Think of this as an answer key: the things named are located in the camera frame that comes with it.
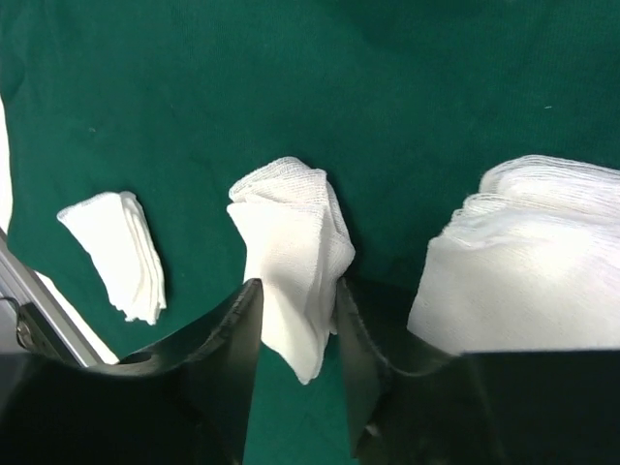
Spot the aluminium frame rail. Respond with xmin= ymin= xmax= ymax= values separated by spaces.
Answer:
xmin=1 ymin=233 xmax=104 ymax=367

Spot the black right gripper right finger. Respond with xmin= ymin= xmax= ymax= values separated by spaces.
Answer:
xmin=335 ymin=278 xmax=619 ymax=464

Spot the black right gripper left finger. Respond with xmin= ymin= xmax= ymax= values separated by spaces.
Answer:
xmin=1 ymin=279 xmax=264 ymax=464

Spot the white gauze pad foreground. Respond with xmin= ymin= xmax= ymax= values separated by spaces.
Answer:
xmin=408 ymin=155 xmax=619 ymax=354

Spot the green surgical drape cloth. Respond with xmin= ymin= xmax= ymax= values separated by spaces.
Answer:
xmin=0 ymin=0 xmax=620 ymax=465

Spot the white gauze pad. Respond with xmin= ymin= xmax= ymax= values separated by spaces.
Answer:
xmin=56 ymin=191 xmax=167 ymax=326
xmin=227 ymin=157 xmax=356 ymax=385

